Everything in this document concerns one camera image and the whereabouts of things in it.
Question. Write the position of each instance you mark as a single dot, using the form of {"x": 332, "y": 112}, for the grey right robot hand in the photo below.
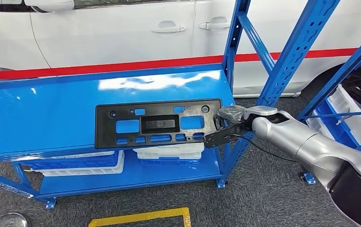
{"x": 230, "y": 114}

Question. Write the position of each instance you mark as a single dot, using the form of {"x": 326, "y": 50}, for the black plastic plate holder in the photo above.
{"x": 108, "y": 128}

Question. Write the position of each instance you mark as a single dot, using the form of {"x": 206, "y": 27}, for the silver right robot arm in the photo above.
{"x": 308, "y": 147}

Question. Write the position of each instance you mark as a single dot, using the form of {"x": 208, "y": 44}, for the blue metal shelf rack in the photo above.
{"x": 340, "y": 75}
{"x": 42, "y": 116}

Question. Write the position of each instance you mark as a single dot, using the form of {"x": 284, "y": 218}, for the blue plastic crate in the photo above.
{"x": 73, "y": 163}
{"x": 167, "y": 162}

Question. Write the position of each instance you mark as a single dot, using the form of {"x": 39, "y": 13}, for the white plastic bin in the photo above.
{"x": 313, "y": 122}
{"x": 359, "y": 122}

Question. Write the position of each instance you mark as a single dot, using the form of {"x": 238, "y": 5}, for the blue plastic bin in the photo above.
{"x": 330, "y": 120}

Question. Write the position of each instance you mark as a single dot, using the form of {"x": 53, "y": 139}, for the yellow tape square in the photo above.
{"x": 136, "y": 216}

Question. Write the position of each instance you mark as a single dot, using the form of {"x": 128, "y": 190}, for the white car with red stripe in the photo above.
{"x": 105, "y": 40}

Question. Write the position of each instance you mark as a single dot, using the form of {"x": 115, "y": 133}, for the chrome stanchion post with base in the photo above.
{"x": 8, "y": 221}

